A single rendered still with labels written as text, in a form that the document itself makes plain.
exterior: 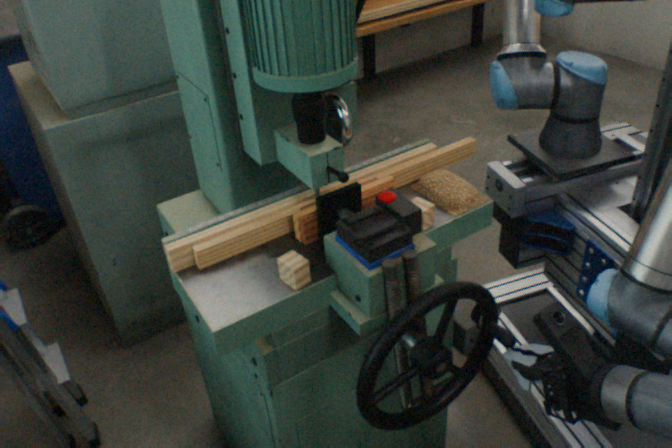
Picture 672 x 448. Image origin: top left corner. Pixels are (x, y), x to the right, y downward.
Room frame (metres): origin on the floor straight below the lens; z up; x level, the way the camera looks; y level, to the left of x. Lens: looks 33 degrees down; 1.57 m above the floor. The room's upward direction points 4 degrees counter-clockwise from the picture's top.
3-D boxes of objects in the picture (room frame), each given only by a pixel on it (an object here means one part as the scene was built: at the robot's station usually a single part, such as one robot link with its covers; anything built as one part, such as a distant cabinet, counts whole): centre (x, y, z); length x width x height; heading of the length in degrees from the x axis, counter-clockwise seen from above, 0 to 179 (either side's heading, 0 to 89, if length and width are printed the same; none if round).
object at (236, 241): (0.99, -0.02, 0.92); 0.65 x 0.02 x 0.04; 121
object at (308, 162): (0.97, 0.05, 1.03); 0.14 x 0.07 x 0.09; 31
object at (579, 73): (1.32, -0.59, 0.98); 0.13 x 0.12 x 0.14; 84
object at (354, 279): (0.79, -0.06, 0.92); 0.15 x 0.13 x 0.09; 121
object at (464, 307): (0.97, -0.25, 0.58); 0.12 x 0.08 x 0.08; 31
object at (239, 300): (0.87, -0.02, 0.87); 0.61 x 0.30 x 0.06; 121
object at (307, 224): (0.93, -0.01, 0.93); 0.20 x 0.02 x 0.05; 121
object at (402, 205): (0.79, -0.07, 0.99); 0.13 x 0.11 x 0.06; 121
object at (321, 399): (1.06, 0.11, 0.36); 0.58 x 0.45 x 0.71; 31
